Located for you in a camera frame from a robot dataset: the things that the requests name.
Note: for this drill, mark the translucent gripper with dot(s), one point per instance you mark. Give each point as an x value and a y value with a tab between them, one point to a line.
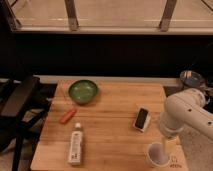
169	127

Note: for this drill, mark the white ceramic cup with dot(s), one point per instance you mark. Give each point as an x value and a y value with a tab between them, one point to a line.
156	156

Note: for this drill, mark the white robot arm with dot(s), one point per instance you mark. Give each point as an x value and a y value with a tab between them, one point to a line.
184	108

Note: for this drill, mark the metal pot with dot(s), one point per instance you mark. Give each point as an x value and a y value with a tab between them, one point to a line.
192	79

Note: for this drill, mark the white plastic bottle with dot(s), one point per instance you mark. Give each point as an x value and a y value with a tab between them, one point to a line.
75	151

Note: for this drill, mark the green bowl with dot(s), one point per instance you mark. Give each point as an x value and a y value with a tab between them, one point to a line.
83	92

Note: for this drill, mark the orange carrot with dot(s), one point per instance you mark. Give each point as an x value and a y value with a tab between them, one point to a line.
67	116

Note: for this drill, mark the black chair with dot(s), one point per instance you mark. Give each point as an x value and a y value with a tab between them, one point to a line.
24	107

